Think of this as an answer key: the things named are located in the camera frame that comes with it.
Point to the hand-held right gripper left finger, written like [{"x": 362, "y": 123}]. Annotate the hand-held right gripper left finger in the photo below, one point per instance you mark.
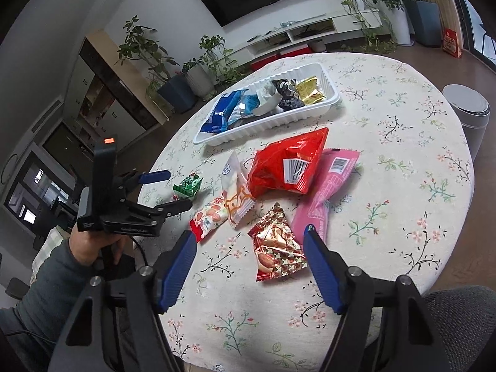
[{"x": 178, "y": 267}]

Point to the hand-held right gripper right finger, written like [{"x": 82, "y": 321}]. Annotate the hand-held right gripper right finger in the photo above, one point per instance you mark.
[{"x": 321, "y": 267}]

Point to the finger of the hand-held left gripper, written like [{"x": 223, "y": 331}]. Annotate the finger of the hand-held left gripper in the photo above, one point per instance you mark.
[
  {"x": 174, "y": 206},
  {"x": 155, "y": 176}
]

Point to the small green candy packet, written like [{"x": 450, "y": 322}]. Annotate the small green candy packet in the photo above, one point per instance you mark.
[{"x": 188, "y": 186}]

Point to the small red white snack packet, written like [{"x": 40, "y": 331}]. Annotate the small red white snack packet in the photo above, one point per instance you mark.
[{"x": 207, "y": 219}]

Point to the brown red chocolate packet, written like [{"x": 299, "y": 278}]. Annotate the brown red chocolate packet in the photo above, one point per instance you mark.
[{"x": 277, "y": 248}]

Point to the clear packet with orange print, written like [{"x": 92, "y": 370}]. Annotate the clear packet with orange print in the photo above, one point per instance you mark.
[{"x": 236, "y": 193}]

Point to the pink snack packet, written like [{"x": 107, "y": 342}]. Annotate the pink snack packet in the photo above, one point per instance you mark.
[{"x": 325, "y": 190}]

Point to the dark blue snack packet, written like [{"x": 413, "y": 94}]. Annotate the dark blue snack packet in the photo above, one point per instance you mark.
[{"x": 221, "y": 114}]

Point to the white plastic tray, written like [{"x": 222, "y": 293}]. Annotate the white plastic tray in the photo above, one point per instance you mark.
[{"x": 248, "y": 130}]

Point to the light blue snack packet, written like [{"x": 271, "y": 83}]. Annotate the light blue snack packet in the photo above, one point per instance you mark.
[{"x": 244, "y": 106}]

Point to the large white snack packet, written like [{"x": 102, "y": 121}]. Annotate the large white snack packet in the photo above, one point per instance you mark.
[{"x": 267, "y": 93}]

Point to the black patterned snack packet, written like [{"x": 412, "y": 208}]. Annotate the black patterned snack packet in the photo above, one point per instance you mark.
[{"x": 288, "y": 102}]

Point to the gold snack packet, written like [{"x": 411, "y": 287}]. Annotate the gold snack packet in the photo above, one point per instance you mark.
[{"x": 310, "y": 91}]

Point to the person's left forearm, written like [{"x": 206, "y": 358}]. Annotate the person's left forearm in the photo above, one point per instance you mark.
[{"x": 46, "y": 298}]

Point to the person's left hand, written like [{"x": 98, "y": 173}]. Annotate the person's left hand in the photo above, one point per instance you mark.
[{"x": 87, "y": 248}]

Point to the tall plant in dark pot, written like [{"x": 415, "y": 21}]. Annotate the tall plant in dark pot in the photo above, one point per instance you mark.
[{"x": 176, "y": 93}]

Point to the plant in ribbed white pot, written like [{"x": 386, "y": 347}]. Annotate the plant in ribbed white pot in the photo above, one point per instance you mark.
[{"x": 199, "y": 81}]

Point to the trailing vine plant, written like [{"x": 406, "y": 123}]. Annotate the trailing vine plant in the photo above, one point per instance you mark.
[{"x": 217, "y": 50}]

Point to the dark mesh office chair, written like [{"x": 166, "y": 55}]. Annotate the dark mesh office chair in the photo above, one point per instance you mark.
[{"x": 461, "y": 325}]

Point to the red storage box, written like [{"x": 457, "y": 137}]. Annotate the red storage box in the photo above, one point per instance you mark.
[
  {"x": 294, "y": 50},
  {"x": 264, "y": 62}
]

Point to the small grey pot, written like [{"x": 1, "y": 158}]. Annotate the small grey pot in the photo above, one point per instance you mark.
[{"x": 318, "y": 45}]

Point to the white trash can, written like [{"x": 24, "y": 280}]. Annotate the white trash can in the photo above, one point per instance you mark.
[{"x": 467, "y": 116}]

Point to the white television cabinet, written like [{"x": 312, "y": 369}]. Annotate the white television cabinet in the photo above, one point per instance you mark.
[{"x": 348, "y": 23}]

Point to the bushy plant in white pot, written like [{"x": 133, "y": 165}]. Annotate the bushy plant in white pot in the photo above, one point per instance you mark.
[{"x": 401, "y": 23}]

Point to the red box on floor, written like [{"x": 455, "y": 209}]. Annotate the red box on floor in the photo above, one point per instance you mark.
[{"x": 452, "y": 44}]

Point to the hanging vine plant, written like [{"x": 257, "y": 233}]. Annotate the hanging vine plant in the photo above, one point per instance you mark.
[{"x": 364, "y": 11}]

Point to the large leafy plant dark pot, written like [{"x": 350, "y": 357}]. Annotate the large leafy plant dark pot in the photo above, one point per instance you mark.
[{"x": 424, "y": 23}]

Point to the wall storage cabinet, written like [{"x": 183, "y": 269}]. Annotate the wall storage cabinet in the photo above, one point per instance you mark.
[{"x": 97, "y": 100}]

